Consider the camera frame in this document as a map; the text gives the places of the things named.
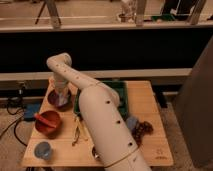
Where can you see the white towel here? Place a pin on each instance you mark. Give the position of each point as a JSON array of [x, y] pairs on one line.
[[62, 99]]

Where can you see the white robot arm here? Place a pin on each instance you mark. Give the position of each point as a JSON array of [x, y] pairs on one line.
[[98, 105]]

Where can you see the green plastic tray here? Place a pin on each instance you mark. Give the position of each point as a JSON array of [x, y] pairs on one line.
[[121, 88]]

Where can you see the blue sponge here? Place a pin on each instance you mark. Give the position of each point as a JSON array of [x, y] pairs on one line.
[[131, 122]]

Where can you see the yellow tongs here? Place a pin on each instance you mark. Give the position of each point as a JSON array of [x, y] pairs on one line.
[[79, 131]]

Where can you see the purple bowl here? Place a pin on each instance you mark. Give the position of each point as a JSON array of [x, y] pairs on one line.
[[53, 99]]

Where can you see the dark grape bunch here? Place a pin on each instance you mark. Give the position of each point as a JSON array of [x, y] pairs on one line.
[[140, 130]]

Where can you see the red bowl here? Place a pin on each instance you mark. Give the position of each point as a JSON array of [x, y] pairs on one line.
[[52, 116]]

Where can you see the small metal cup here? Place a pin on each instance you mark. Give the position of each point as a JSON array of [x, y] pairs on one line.
[[94, 153]]

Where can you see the wooden table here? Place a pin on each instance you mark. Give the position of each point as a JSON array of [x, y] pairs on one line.
[[142, 105]]

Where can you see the red spoon in bowl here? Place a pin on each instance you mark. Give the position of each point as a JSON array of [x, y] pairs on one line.
[[44, 120]]

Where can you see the blue power box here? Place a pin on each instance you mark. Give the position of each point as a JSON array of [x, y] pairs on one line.
[[30, 110]]

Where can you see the blue plastic cup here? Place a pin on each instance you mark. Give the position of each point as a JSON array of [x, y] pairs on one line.
[[43, 150]]

